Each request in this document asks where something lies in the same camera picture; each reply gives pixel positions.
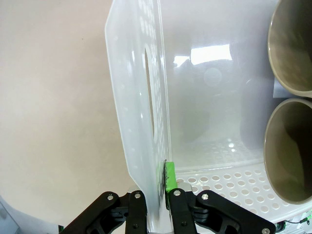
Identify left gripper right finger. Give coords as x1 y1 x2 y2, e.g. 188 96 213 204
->
164 162 277 234

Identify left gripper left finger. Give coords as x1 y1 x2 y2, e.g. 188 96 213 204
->
62 190 148 234

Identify brown paper cup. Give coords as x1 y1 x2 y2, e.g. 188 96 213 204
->
267 0 312 98
263 97 312 205

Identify white perforated plastic basket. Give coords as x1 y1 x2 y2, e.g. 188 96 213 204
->
104 0 312 234

